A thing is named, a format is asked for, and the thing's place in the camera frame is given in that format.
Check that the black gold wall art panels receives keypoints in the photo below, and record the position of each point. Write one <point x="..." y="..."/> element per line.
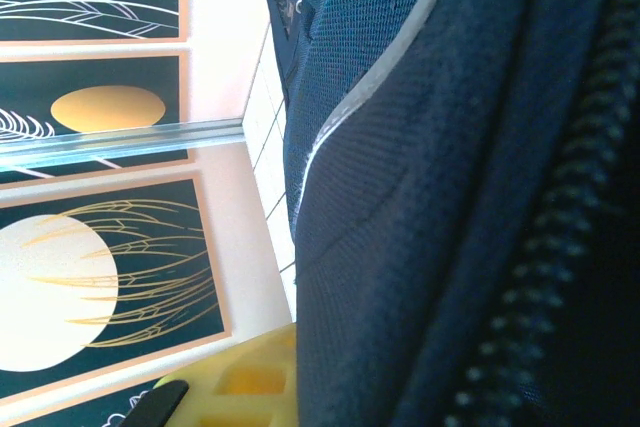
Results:
<point x="50" y="297"/>

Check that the flower outline wall panel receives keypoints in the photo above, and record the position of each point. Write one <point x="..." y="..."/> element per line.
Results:
<point x="60" y="409"/>

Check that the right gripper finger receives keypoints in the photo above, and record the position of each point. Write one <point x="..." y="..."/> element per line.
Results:
<point x="250" y="397"/>

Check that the navy blue backpack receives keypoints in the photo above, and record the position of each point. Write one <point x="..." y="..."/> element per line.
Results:
<point x="450" y="197"/>

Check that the aluminium corner post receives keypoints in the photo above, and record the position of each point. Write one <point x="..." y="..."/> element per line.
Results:
<point x="125" y="139"/>

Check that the gold oval feather wall panel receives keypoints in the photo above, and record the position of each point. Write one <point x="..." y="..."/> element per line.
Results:
<point x="107" y="107"/>

